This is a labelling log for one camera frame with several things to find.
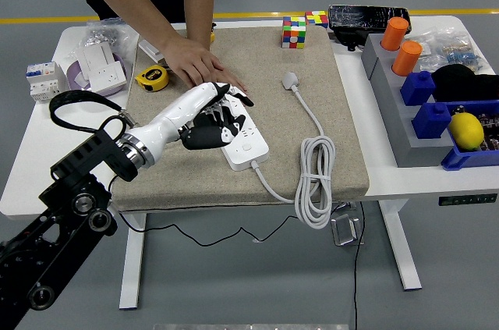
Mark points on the person's left hand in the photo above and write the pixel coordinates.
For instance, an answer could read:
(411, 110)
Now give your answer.
(232, 79)

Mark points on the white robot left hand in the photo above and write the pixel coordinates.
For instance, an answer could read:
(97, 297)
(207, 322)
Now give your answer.
(175, 115)

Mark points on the person's right hand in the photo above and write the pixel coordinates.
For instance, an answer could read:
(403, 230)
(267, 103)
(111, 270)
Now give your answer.
(191, 59)

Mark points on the black plug adapter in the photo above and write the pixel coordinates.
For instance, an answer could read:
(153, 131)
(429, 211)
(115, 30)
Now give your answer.
(210, 121)

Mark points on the white power strip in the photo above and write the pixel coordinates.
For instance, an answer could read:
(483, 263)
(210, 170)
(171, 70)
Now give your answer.
(249, 158)

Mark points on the small yellow black tool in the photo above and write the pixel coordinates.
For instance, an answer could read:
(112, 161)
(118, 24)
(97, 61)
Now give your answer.
(213, 37)

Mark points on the yellow tape measure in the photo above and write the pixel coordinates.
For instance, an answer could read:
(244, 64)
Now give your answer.
(154, 77)

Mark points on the grey-brown mat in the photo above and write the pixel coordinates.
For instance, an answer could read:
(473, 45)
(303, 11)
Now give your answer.
(273, 127)

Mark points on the large Rubik's cube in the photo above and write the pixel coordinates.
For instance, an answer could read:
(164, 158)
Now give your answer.
(294, 33)

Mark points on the clear bag of metal parts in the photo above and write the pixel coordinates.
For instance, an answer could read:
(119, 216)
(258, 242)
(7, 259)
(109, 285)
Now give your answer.
(103, 33)

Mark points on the small Rubik's cube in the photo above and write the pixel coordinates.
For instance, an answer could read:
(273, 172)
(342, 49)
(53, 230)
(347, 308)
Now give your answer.
(317, 18)

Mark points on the purple bowl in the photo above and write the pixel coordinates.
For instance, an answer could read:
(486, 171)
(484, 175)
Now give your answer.
(72, 72)

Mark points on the white circuit breaker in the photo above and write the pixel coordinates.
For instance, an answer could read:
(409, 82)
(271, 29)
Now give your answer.
(41, 80)

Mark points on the black wrapped box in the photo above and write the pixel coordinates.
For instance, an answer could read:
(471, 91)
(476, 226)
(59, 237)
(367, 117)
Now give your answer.
(358, 20)

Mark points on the white table leg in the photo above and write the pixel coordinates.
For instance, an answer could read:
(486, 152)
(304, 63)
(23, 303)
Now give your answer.
(132, 267)
(401, 252)

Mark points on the grey stepped block holder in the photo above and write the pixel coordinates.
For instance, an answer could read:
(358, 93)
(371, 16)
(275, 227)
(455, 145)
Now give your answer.
(390, 84)

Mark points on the orange cylinder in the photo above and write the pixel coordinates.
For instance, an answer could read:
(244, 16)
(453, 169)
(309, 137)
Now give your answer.
(394, 33)
(406, 59)

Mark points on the blue block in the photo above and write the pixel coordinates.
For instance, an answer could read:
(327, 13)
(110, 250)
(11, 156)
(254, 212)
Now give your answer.
(417, 88)
(430, 121)

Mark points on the clear bag of components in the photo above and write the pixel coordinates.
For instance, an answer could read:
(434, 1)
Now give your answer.
(452, 51)

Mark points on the black cloth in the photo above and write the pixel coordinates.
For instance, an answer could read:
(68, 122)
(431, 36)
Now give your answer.
(460, 82)

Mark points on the yellow lemon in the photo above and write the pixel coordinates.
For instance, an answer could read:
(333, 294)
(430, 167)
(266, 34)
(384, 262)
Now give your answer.
(466, 131)

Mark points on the blue plastic bin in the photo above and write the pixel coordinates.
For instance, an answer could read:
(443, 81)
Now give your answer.
(468, 158)

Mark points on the dark circuit boards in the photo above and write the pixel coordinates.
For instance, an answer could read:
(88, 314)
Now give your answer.
(492, 123)

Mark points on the black table control panel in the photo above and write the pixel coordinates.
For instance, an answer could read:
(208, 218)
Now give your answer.
(468, 200)

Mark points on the white square wall switch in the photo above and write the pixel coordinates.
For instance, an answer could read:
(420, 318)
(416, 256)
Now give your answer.
(150, 49)

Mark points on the white wall socket panel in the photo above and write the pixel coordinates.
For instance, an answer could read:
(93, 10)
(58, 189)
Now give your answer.
(111, 78)

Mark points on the white switch panel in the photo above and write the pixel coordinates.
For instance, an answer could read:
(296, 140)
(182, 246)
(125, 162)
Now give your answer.
(93, 55)

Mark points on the clear acrylic bracket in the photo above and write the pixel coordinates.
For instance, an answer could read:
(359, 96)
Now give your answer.
(345, 230)

